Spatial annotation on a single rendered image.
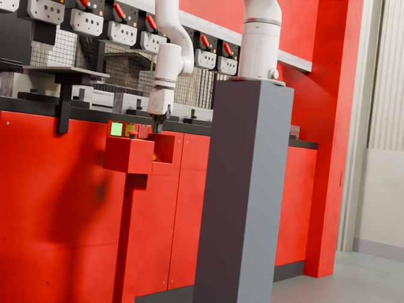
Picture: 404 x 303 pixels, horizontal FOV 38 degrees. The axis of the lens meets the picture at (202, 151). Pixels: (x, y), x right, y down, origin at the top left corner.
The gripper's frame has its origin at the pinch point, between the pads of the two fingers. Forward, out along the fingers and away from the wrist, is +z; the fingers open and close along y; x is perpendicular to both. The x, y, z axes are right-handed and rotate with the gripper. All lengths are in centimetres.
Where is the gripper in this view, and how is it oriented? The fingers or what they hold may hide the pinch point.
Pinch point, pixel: (157, 128)
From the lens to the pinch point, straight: 219.4
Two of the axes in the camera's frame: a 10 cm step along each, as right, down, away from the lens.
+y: 6.6, 1.7, -7.3
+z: -1.7, 9.8, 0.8
